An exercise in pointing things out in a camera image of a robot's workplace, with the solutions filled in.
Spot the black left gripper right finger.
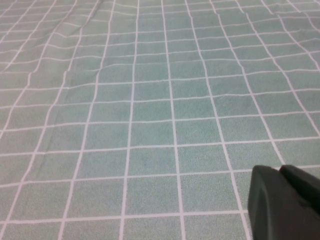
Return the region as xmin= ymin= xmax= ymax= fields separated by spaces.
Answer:
xmin=278 ymin=164 xmax=320 ymax=214

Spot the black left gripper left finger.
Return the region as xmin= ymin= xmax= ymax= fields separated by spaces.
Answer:
xmin=247 ymin=164 xmax=320 ymax=240

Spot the green checked tablecloth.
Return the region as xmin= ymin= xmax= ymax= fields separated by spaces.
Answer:
xmin=0 ymin=0 xmax=320 ymax=240

